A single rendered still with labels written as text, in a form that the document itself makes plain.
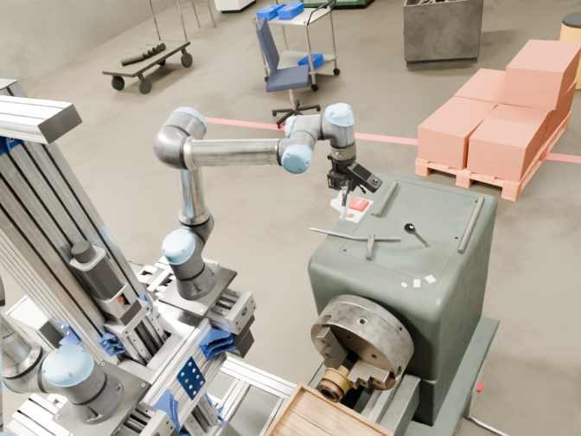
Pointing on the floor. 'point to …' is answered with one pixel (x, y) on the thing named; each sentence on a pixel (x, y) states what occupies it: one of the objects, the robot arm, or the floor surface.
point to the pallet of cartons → (503, 119)
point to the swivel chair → (285, 81)
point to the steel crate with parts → (442, 32)
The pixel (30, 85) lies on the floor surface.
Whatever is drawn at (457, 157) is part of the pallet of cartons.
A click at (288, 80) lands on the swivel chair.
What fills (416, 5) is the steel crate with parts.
